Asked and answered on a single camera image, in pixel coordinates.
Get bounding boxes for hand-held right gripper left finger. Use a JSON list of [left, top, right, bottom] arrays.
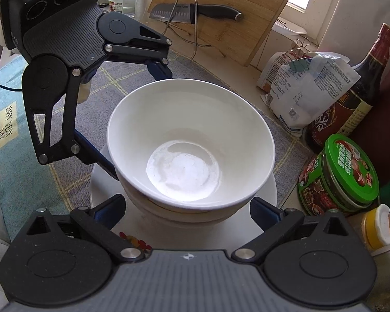
[[19, 194, 145, 264]]

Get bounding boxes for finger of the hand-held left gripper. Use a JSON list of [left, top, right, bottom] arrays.
[[104, 24, 173, 80], [24, 68, 119, 183]]

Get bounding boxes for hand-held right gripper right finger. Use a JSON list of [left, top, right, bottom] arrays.
[[232, 197, 358, 264]]

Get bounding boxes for white bowl pink flowers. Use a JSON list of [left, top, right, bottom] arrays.
[[106, 79, 276, 209], [127, 195, 248, 224], [122, 182, 257, 216]]

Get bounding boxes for white plate fruit print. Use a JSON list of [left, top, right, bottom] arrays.
[[90, 143, 278, 251]]

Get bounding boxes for person's left hand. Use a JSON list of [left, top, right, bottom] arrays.
[[77, 81, 92, 103]]

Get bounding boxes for grey and teal dish mat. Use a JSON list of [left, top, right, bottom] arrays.
[[0, 50, 313, 254]]

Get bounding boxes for sauce jar green lid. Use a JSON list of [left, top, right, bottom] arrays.
[[297, 133, 380, 215]]

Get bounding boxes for wooden cutting board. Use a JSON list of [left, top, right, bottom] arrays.
[[148, 0, 304, 67]]

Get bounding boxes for orange and white food bag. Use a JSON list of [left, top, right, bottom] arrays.
[[256, 51, 301, 96]]

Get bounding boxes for yellow bottle white cap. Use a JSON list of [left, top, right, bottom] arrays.
[[361, 203, 390, 252]]

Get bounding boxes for white printed food bag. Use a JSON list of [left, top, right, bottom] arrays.
[[270, 54, 360, 137]]

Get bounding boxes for dark soy sauce bottle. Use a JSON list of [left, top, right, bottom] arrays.
[[304, 23, 390, 155]]

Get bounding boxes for green binder clip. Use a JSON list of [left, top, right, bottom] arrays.
[[289, 57, 316, 72]]

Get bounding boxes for metal wire rack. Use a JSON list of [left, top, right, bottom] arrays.
[[164, 0, 226, 59]]

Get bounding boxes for black cable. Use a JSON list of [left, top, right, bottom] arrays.
[[0, 76, 23, 92]]

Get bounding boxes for santoku knife black handle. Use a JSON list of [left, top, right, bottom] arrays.
[[148, 3, 244, 25]]

